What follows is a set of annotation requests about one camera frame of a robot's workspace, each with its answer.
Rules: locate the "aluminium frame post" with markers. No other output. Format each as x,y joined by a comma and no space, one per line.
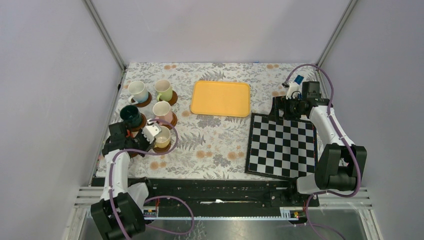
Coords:
338,29
94,14

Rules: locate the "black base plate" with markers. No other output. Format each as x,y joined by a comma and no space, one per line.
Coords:
211,198

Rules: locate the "pink mug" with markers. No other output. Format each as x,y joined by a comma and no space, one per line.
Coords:
162,110

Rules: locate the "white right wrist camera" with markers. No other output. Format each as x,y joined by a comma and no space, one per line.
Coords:
292,90

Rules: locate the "dark wood grain coaster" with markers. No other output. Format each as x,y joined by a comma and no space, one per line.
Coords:
166,148

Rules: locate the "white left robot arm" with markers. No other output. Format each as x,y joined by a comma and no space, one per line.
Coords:
117,215

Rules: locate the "yellow mug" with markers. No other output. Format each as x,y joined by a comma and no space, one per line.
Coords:
162,140

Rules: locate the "white and blue mug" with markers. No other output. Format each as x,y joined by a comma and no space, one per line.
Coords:
138,92

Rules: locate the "yellow plastic tray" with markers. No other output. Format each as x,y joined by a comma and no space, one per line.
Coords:
221,98

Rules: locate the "black white chessboard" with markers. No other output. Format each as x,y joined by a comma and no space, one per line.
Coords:
283,151

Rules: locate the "brown coaster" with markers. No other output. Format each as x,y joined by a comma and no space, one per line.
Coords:
140,104
173,122
143,123
173,99

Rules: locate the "right aluminium frame post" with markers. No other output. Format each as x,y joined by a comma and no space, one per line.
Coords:
338,29

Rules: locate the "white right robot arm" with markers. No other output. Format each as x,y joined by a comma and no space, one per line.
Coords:
340,167

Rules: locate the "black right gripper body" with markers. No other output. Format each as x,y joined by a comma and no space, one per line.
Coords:
291,107

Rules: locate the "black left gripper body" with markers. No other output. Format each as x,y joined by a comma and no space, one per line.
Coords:
139,142

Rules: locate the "dark green mug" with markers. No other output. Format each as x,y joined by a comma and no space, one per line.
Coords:
131,116

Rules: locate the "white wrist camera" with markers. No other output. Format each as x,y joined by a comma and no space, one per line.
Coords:
151,130
292,90

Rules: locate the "light green mug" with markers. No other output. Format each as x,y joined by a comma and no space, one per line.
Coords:
164,90

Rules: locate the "left aluminium frame post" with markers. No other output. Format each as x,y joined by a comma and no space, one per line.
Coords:
94,14

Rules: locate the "floral tablecloth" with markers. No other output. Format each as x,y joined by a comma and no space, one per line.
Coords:
209,147

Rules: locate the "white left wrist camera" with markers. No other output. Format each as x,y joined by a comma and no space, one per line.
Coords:
151,130

